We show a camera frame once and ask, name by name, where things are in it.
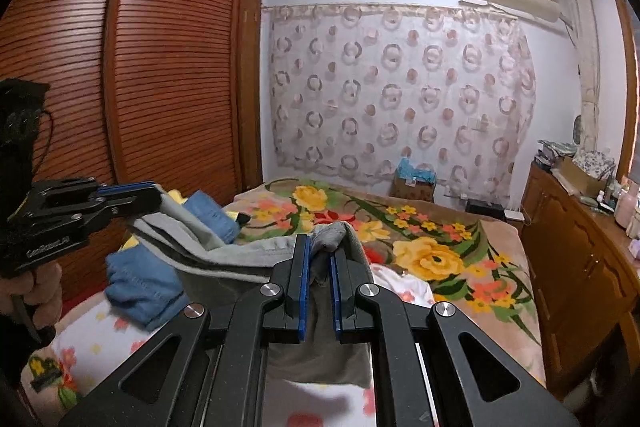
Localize circle patterned curtain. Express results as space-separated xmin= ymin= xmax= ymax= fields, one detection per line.
xmin=265 ymin=2 xmax=537 ymax=188

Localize strawberry printed white blanket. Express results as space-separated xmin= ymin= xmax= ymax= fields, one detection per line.
xmin=20 ymin=267 xmax=436 ymax=427

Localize person's left hand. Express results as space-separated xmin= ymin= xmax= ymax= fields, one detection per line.
xmin=0 ymin=262 xmax=63 ymax=345

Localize folded blue jeans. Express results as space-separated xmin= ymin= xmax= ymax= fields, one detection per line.
xmin=105 ymin=189 xmax=241 ymax=330

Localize cardboard box with blue contents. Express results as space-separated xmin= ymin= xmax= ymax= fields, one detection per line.
xmin=390 ymin=157 xmax=438 ymax=202

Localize wooden cabinet counter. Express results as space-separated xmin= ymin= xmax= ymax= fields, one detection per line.
xmin=520 ymin=159 xmax=640 ymax=398

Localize floral patterned bag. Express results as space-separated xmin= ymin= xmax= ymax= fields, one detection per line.
xmin=572 ymin=149 xmax=616 ymax=180

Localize open cardboard box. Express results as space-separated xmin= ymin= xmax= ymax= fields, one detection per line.
xmin=552 ymin=154 xmax=608 ymax=198

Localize floral blanket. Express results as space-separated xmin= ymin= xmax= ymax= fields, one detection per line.
xmin=222 ymin=177 xmax=546 ymax=383

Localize tied floral drape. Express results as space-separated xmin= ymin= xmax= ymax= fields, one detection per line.
xmin=560 ymin=0 xmax=601 ymax=168

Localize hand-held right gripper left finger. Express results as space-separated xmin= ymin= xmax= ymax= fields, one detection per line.
xmin=57 ymin=234 xmax=313 ymax=427

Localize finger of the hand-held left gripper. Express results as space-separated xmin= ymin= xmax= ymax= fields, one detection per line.
xmin=92 ymin=180 xmax=162 ymax=198
xmin=80 ymin=193 xmax=166 ymax=228

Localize grey pants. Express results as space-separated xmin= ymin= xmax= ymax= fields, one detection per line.
xmin=127 ymin=192 xmax=373 ymax=390

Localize pink bottle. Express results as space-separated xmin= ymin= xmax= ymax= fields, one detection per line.
xmin=615 ymin=179 xmax=640 ymax=228

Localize stack of books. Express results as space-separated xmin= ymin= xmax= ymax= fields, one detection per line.
xmin=536 ymin=139 xmax=573 ymax=170

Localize flat black device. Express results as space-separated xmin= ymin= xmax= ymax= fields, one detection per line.
xmin=465 ymin=198 xmax=506 ymax=220

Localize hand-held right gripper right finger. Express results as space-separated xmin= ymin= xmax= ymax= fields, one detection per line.
xmin=329 ymin=249 xmax=581 ymax=427

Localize wooden louvered wardrobe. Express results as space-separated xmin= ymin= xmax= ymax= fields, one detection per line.
xmin=0 ymin=0 xmax=263 ymax=323

